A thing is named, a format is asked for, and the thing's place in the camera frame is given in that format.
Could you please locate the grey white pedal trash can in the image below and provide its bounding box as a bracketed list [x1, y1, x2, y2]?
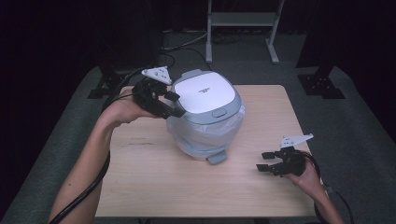
[165, 68, 247, 166]

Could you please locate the black floor cable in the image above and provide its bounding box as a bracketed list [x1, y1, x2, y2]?
[157, 48, 213, 73]

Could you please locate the person's right hand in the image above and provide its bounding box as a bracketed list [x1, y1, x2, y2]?
[283, 158, 324, 194]

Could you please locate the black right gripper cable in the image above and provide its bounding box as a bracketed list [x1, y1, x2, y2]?
[303, 150, 356, 224]

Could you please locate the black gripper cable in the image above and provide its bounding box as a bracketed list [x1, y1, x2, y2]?
[48, 66, 148, 224]
[303, 150, 356, 224]

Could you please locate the person's left hand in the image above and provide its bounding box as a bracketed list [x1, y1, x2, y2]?
[104, 88, 163, 127]

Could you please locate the black stand base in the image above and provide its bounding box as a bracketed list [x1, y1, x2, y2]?
[87, 64, 134, 100]
[297, 63, 346, 100]

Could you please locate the translucent white trash bag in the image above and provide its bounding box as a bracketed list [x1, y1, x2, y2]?
[165, 102, 247, 162]

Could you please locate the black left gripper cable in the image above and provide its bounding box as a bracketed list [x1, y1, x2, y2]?
[48, 66, 148, 224]

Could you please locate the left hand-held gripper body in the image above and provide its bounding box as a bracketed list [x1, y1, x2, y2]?
[132, 65, 176, 119]

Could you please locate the white metal stand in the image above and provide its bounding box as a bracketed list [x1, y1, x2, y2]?
[205, 0, 286, 65]

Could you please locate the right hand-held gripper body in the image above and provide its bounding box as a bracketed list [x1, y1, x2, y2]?
[270, 133, 315, 177]

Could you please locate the white floor cable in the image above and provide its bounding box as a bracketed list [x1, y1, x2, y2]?
[161, 29, 209, 52]

